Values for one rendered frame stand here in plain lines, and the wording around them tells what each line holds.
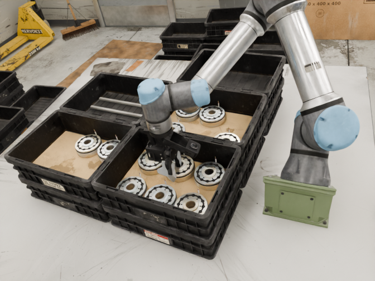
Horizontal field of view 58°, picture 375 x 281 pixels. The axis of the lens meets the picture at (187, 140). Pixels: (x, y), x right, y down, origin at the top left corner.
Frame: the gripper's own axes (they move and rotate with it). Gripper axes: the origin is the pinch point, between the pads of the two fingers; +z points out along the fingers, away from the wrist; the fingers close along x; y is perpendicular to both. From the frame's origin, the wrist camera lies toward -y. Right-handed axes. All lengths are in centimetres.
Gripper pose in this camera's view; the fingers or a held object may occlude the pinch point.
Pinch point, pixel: (177, 173)
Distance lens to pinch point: 114.9
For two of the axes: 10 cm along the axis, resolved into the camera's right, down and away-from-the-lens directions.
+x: -3.0, 6.6, -6.9
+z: 1.4, 7.4, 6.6
